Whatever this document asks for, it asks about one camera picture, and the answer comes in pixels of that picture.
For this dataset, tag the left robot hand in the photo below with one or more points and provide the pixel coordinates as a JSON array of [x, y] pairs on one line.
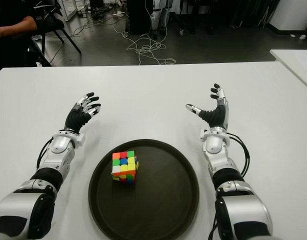
[[74, 118]]

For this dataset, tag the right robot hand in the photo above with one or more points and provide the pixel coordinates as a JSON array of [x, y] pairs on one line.
[[216, 117]]

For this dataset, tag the multicoloured Rubik's cube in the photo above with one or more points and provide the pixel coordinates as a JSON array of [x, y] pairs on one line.
[[123, 165]]

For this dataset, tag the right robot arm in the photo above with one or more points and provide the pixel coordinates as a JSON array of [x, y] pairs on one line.
[[214, 145]]

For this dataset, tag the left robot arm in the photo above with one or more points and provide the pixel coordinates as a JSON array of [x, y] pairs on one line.
[[61, 145]]

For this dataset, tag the dark round plate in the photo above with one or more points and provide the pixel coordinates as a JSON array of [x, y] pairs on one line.
[[163, 195]]

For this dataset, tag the white power adapter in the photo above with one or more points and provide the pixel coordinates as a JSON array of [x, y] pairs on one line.
[[182, 32]]

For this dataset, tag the white side table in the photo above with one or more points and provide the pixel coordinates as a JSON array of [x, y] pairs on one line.
[[293, 62]]

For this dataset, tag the seated person in black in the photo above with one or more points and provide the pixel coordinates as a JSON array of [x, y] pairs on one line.
[[8, 50]]

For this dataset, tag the black folding chair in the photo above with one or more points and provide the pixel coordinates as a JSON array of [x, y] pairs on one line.
[[51, 23]]

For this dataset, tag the dark equipment rack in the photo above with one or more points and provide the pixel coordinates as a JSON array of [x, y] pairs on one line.
[[206, 12]]

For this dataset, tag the white display cabinet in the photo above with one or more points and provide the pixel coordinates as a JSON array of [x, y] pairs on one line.
[[68, 10]]

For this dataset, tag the white humanoid robot legs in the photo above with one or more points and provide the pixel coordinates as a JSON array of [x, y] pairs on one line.
[[154, 17]]

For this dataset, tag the small white floor object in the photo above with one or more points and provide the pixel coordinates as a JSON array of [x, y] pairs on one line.
[[302, 37]]

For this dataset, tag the black cabinet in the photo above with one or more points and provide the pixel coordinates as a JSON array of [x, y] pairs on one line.
[[138, 17]]

